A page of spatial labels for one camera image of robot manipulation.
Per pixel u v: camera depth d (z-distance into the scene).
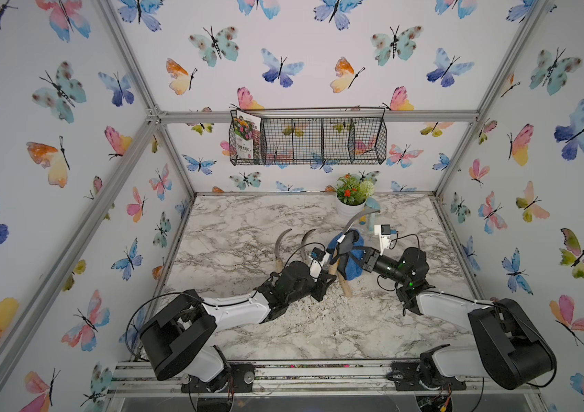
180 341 0.43
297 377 0.75
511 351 0.42
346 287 0.91
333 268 0.80
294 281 0.63
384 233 0.74
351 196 1.01
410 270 0.64
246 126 0.87
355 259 0.76
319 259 0.72
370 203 1.14
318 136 0.98
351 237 0.76
